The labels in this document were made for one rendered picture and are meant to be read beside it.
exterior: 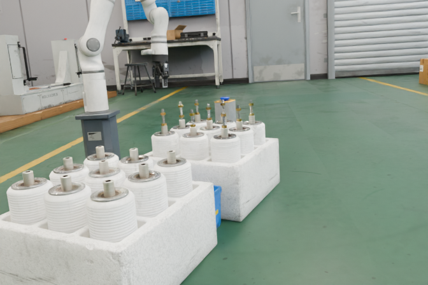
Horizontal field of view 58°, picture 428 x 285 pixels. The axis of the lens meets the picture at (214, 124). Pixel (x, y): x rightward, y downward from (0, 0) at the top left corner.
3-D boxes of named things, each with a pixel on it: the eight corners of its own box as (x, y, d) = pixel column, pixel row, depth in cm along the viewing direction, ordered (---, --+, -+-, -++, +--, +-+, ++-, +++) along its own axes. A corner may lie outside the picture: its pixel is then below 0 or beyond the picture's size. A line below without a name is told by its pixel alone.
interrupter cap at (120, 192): (82, 201, 76) (81, 198, 76) (107, 188, 83) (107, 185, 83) (112, 205, 73) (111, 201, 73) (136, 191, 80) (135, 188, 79)
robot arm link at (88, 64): (74, 35, 162) (79, 76, 166) (79, 34, 154) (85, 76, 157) (97, 34, 167) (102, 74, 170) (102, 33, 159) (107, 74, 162)
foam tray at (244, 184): (140, 206, 137) (135, 157, 134) (195, 173, 171) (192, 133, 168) (241, 222, 119) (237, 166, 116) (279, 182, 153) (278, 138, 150)
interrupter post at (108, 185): (101, 198, 77) (99, 182, 77) (109, 193, 79) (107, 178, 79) (110, 199, 76) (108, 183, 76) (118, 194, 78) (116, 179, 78)
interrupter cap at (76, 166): (46, 173, 97) (46, 170, 97) (69, 165, 104) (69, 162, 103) (68, 175, 94) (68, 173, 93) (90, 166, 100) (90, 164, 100)
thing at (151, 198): (122, 256, 89) (114, 181, 86) (146, 237, 98) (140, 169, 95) (156, 263, 85) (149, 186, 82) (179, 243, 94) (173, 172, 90)
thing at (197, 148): (179, 191, 130) (175, 139, 127) (187, 181, 139) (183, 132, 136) (207, 191, 128) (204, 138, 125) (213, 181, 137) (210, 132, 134)
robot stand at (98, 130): (83, 184, 166) (74, 116, 160) (97, 173, 180) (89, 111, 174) (115, 184, 164) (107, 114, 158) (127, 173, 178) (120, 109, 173)
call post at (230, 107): (218, 171, 172) (213, 102, 167) (225, 166, 179) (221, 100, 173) (232, 172, 169) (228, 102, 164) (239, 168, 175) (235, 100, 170)
